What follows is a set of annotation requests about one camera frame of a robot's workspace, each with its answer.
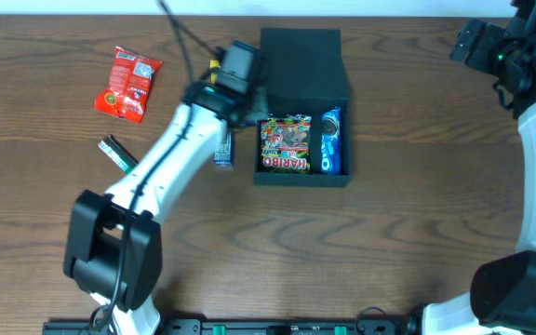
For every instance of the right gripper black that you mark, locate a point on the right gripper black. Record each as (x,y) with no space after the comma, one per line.
(469,42)

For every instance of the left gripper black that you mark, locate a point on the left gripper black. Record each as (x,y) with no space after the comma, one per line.
(253,113)

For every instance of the Haribo candy bag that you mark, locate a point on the Haribo candy bag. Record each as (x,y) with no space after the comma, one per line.
(285,144)

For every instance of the black box container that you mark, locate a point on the black box container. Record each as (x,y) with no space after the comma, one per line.
(304,74)

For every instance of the blue Oreo pack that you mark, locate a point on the blue Oreo pack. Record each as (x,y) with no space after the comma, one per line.
(331,148)

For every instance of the red snack bag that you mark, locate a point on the red snack bag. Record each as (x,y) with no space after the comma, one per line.
(130,84)

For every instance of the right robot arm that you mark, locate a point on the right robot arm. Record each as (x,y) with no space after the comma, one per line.
(502,296)

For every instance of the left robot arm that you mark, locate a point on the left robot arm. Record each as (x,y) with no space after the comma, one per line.
(114,248)

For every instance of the small blue gum pack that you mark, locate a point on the small blue gum pack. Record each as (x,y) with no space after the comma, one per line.
(225,154)

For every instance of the yellow snack bag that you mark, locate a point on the yellow snack bag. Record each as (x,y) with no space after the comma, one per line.
(214,66)

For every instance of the green wrapped bar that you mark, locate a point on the green wrapped bar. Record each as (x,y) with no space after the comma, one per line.
(118,153)

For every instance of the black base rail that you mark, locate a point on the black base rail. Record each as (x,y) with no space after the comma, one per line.
(366,325)

